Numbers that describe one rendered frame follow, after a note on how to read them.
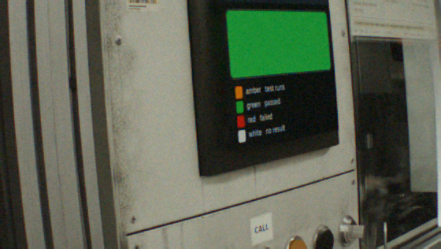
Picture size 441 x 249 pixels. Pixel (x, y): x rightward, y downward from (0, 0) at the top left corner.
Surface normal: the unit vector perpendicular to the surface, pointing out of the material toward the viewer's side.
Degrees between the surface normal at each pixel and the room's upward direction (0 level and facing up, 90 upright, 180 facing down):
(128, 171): 90
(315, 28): 90
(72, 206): 90
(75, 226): 90
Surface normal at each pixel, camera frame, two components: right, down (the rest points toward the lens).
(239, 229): 0.79, -0.02
